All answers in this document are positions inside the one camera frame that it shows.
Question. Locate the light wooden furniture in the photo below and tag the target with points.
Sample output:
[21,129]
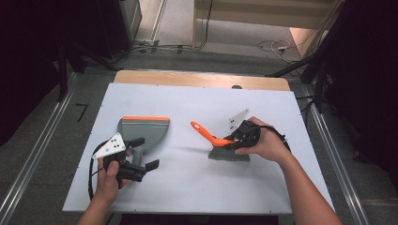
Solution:
[259,15]

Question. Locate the black metal stand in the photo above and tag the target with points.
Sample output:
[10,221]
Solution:
[62,72]
[316,68]

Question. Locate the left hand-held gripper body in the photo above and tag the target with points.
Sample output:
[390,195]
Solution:
[109,146]

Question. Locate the person's right hand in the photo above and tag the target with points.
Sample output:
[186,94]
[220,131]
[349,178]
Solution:
[269,142]

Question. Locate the white board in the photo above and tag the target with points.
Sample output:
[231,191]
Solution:
[187,103]

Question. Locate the person's left hand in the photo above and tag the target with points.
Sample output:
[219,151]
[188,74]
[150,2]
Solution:
[108,181]

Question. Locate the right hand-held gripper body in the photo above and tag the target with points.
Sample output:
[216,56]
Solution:
[245,131]

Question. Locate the metal floor rail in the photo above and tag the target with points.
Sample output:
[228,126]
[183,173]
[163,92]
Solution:
[37,150]
[341,175]

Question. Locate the black cabinet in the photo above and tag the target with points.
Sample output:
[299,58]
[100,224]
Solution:
[115,25]

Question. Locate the grey dustpan with orange edge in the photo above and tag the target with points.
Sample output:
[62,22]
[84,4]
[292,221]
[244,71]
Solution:
[147,131]

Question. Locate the dark curtain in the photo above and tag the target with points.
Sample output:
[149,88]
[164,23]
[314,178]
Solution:
[28,62]
[369,78]

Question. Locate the black tape mark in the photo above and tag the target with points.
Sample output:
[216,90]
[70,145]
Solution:
[82,112]

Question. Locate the wooden table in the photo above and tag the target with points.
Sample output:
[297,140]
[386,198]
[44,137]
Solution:
[187,78]

